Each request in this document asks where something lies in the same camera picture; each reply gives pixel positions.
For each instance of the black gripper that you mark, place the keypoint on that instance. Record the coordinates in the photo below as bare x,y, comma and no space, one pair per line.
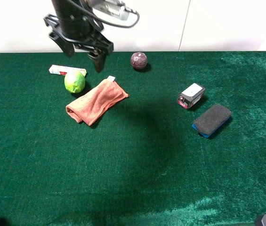
74,26

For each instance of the orange cloth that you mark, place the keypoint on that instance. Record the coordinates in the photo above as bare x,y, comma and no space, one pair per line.
91,106

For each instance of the white toothpaste box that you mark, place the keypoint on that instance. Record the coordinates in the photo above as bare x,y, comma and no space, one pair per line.
63,70

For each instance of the green lime fruit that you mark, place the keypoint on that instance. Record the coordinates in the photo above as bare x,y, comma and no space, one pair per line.
74,81

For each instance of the dark red ball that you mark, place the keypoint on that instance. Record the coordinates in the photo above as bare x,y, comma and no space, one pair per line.
138,60

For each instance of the black box with labels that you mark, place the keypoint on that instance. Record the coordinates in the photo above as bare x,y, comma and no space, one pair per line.
191,95

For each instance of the green felt table cover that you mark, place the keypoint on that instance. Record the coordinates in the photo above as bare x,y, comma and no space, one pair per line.
141,163

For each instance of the black and blue eraser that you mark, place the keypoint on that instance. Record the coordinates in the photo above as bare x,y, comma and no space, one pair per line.
211,120

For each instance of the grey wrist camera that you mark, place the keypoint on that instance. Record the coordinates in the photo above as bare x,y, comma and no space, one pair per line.
114,8

